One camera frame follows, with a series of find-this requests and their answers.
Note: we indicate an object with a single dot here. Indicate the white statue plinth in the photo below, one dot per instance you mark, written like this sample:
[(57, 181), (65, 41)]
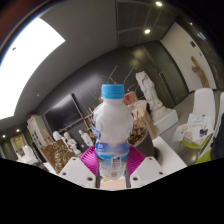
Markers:
[(165, 121)]

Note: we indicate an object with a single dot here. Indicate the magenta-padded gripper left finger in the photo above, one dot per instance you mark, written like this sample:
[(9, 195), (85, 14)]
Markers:
[(88, 161)]

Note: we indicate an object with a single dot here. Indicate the recessed ceiling lights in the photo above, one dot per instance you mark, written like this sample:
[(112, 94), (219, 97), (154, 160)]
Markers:
[(147, 31)]

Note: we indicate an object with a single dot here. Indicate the wooden easel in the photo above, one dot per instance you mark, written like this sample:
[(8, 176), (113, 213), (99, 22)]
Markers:
[(88, 121)]

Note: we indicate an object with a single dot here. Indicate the stack of papers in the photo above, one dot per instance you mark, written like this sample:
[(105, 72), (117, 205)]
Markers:
[(196, 125)]

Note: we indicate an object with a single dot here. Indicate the white bottle with blue cap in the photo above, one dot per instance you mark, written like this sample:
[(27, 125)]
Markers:
[(111, 126)]

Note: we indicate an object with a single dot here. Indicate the bright ceiling light panel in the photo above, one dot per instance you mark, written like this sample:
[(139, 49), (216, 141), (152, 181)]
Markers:
[(26, 66)]

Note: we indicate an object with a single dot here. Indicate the white cabinet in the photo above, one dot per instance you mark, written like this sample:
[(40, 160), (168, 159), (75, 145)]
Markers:
[(36, 130)]

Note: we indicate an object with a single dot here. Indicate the tall white plaster statue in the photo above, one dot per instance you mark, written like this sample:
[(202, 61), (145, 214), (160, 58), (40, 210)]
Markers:
[(148, 90)]

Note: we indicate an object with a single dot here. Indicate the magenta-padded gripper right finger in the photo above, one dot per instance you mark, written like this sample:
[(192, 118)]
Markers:
[(136, 161)]

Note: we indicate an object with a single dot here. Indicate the black wall screen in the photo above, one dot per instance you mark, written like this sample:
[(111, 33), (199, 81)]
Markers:
[(63, 113)]

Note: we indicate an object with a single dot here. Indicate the dark double door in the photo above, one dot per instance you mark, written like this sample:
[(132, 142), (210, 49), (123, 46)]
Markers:
[(163, 70)]

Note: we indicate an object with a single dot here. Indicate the wooden figure sculpture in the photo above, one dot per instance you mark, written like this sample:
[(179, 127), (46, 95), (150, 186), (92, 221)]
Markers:
[(200, 71)]

